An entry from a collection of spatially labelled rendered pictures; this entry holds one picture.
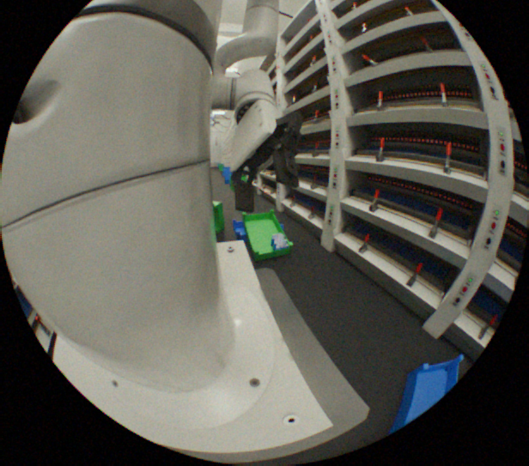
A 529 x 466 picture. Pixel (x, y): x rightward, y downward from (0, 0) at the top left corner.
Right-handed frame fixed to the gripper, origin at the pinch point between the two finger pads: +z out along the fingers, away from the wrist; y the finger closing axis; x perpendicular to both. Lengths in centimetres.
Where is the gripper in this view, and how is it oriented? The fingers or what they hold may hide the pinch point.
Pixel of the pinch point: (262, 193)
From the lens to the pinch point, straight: 20.1
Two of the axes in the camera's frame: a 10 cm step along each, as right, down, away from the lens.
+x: 8.0, 1.7, 5.8
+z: 0.8, 9.2, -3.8
